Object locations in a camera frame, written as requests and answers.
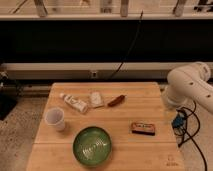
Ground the red chili pepper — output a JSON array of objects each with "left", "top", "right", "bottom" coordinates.
[{"left": 107, "top": 95, "right": 125, "bottom": 107}]

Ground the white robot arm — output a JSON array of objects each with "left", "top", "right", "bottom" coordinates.
[{"left": 161, "top": 62, "right": 213, "bottom": 124}]

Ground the green ceramic bowl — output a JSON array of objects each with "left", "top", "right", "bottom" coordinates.
[{"left": 73, "top": 126, "right": 112, "bottom": 167}]

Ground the blue connector box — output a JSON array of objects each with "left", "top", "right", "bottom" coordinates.
[{"left": 172, "top": 114, "right": 184, "bottom": 128}]

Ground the brown rectangular box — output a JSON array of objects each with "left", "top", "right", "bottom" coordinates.
[{"left": 131, "top": 122, "right": 155, "bottom": 136}]

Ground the white small packet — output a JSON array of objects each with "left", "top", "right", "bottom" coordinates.
[{"left": 90, "top": 92, "right": 104, "bottom": 108}]

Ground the white tube with label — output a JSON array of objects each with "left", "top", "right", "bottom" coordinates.
[{"left": 60, "top": 93, "right": 88, "bottom": 113}]

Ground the white plastic cup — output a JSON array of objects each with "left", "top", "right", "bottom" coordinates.
[{"left": 44, "top": 107, "right": 65, "bottom": 131}]

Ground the black equipment at left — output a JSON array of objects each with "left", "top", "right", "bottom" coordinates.
[{"left": 0, "top": 71, "right": 21, "bottom": 121}]

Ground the white wall outlet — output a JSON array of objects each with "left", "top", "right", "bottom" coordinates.
[{"left": 91, "top": 71, "right": 98, "bottom": 78}]

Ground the black hanging cable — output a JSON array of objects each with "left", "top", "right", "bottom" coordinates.
[{"left": 105, "top": 9, "right": 145, "bottom": 80}]

